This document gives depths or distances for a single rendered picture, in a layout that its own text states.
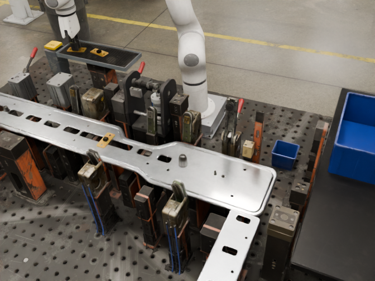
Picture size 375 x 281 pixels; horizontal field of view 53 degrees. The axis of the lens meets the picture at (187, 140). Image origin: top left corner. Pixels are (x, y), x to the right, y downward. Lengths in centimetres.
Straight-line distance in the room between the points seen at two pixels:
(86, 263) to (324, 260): 87
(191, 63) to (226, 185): 60
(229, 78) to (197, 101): 177
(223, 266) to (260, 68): 284
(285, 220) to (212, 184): 29
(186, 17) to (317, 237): 100
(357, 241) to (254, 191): 35
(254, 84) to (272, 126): 157
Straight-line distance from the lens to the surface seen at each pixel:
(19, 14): 536
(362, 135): 154
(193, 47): 166
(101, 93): 167
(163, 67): 384
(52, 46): 193
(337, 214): 126
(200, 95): 186
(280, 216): 118
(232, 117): 136
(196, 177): 135
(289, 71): 378
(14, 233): 176
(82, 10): 435
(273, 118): 207
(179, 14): 164
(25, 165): 169
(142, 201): 131
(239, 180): 134
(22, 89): 195
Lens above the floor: 200
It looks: 43 degrees down
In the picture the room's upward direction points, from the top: 4 degrees counter-clockwise
